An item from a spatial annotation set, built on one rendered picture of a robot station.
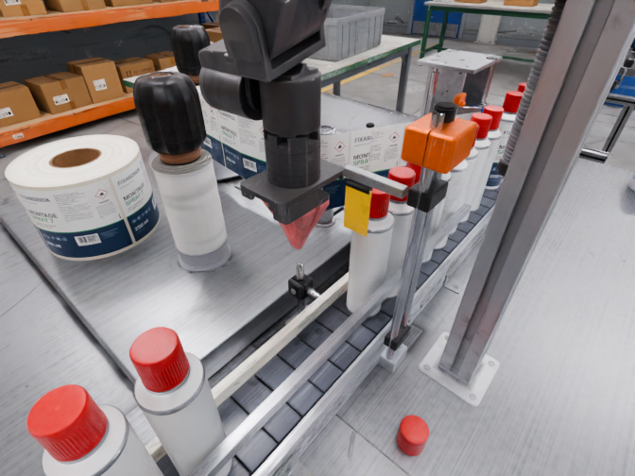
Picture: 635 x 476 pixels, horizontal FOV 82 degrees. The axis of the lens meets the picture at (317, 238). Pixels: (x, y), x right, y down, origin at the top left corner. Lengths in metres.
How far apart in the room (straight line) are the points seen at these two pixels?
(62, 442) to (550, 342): 0.61
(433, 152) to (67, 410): 0.30
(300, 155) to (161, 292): 0.36
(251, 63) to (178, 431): 0.29
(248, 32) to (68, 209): 0.47
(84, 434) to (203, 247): 0.38
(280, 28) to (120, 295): 0.48
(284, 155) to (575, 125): 0.24
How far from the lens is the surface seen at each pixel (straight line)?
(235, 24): 0.31
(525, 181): 0.39
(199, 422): 0.34
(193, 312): 0.58
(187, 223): 0.58
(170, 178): 0.55
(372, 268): 0.48
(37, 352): 0.71
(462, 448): 0.54
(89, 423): 0.29
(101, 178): 0.67
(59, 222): 0.71
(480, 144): 0.70
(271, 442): 0.46
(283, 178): 0.37
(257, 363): 0.47
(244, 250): 0.67
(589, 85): 0.35
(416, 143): 0.30
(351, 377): 0.50
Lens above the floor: 1.30
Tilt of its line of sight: 38 degrees down
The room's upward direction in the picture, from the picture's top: straight up
